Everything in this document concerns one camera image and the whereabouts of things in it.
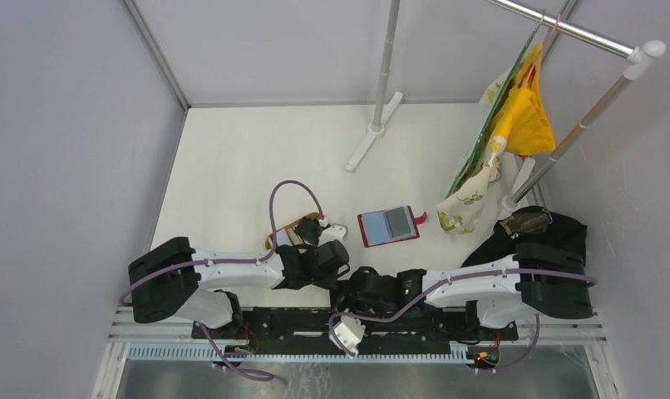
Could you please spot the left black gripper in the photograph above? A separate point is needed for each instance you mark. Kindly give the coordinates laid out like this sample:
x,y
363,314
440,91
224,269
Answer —
x,y
329,282

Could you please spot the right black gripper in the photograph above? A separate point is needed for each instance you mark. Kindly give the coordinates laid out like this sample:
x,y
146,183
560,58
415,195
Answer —
x,y
342,302

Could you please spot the red card holder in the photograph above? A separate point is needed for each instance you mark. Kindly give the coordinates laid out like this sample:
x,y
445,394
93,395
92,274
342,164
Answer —
x,y
373,227

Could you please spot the black VIP card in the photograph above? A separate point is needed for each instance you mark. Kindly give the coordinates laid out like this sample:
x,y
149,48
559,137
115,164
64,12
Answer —
x,y
399,223

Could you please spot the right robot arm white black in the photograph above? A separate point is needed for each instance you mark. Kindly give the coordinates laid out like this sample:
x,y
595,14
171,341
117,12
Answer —
x,y
535,280

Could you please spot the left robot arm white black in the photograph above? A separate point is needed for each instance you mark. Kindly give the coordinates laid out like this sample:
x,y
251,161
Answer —
x,y
178,280

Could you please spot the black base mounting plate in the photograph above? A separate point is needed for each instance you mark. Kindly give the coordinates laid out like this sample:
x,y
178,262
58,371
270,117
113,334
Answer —
x,y
304,331

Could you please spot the green patterned hanging garment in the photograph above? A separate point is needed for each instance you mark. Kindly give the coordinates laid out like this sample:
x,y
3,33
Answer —
x,y
480,167

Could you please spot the black cloth pile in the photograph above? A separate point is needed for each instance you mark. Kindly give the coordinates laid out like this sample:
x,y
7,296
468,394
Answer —
x,y
564,233

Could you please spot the camouflage cloth piece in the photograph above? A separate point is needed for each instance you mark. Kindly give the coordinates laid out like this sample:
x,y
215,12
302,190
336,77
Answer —
x,y
526,223

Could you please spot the yellow hanging garment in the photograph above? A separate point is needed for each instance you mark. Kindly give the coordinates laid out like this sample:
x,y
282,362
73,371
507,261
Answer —
x,y
521,126

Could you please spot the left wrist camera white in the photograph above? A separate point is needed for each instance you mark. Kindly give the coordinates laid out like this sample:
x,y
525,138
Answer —
x,y
331,232

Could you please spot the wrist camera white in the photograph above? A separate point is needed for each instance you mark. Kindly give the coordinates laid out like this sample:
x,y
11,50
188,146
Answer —
x,y
347,334
331,232

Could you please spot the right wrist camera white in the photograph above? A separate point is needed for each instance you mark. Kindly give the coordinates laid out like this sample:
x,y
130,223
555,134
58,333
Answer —
x,y
347,334

